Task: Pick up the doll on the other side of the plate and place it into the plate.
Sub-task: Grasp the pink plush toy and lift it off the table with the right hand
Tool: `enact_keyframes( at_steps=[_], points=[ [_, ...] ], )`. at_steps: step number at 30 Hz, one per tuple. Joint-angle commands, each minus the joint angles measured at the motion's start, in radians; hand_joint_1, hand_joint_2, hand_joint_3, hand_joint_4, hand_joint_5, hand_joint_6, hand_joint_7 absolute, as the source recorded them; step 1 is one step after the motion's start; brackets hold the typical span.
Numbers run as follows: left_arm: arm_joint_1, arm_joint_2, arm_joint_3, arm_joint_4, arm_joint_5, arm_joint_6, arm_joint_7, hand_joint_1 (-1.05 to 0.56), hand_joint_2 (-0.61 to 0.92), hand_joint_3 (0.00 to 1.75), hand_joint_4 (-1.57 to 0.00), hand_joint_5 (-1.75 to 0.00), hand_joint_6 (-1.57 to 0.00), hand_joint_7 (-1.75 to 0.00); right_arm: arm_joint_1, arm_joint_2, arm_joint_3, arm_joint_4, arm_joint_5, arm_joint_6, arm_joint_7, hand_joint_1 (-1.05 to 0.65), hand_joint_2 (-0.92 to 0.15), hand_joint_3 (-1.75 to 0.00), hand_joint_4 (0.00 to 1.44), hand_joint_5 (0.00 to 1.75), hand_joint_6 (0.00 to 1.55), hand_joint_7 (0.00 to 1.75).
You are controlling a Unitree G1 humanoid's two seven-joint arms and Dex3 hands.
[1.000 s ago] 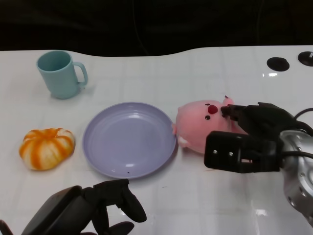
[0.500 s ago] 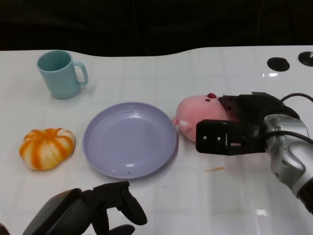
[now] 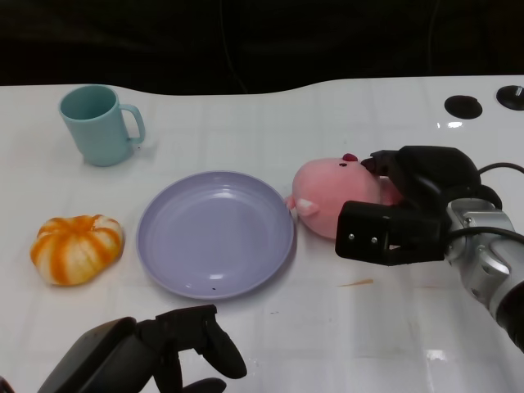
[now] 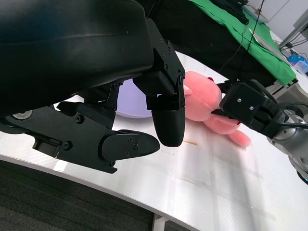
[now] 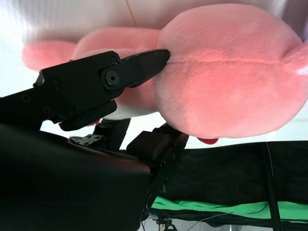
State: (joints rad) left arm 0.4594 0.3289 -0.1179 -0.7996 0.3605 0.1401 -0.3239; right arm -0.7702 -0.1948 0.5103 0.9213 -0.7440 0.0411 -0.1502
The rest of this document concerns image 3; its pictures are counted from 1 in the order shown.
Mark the teal plastic mug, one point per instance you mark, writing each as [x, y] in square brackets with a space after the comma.
[98, 129]

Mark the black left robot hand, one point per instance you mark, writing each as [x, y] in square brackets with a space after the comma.
[123, 352]

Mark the purple plastic plate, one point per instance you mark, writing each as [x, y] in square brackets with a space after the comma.
[213, 233]

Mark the orange white plush pumpkin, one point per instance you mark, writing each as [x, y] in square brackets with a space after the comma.
[75, 249]

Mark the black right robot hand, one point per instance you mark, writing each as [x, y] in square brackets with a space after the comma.
[425, 180]

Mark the black round table grommet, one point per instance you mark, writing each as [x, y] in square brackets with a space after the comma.
[511, 97]
[463, 106]

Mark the pink plush beaver doll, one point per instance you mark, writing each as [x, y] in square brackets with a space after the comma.
[327, 192]

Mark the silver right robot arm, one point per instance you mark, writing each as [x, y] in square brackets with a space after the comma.
[487, 262]

